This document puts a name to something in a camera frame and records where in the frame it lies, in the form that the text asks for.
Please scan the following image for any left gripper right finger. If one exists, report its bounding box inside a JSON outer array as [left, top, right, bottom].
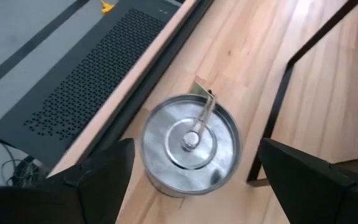
[[257, 137, 358, 224]]

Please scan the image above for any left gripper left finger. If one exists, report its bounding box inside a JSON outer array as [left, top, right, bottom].
[[0, 138, 135, 224]]

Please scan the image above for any silver ribbed tin candle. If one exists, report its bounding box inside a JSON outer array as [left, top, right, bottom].
[[139, 81, 243, 199]]

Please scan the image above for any black perforated computer case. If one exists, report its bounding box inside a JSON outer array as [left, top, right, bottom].
[[0, 0, 181, 170]]

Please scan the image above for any black cable bundle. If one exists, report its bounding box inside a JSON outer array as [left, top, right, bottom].
[[0, 136, 45, 187]]

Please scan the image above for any wooden shelf riser black frame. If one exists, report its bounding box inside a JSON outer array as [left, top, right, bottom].
[[246, 0, 358, 188]]

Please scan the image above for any black aluminium table frame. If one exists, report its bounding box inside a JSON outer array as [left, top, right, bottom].
[[85, 0, 216, 162]]

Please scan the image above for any yellow power cable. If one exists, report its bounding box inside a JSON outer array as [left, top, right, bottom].
[[100, 0, 116, 15]]

